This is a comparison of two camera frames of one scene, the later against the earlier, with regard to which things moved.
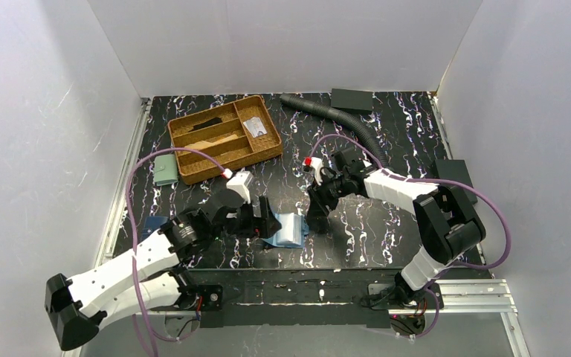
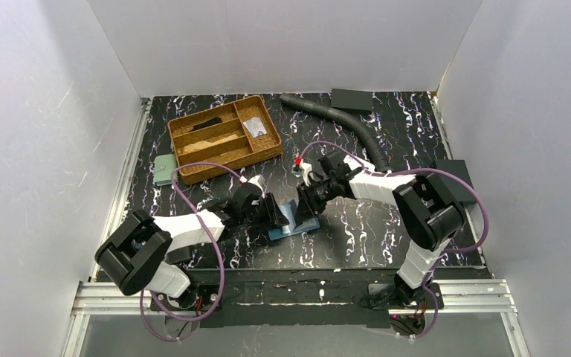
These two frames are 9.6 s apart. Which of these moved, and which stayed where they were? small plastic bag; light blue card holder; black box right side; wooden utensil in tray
Moved: light blue card holder
Stayed: black box right side; small plastic bag; wooden utensil in tray
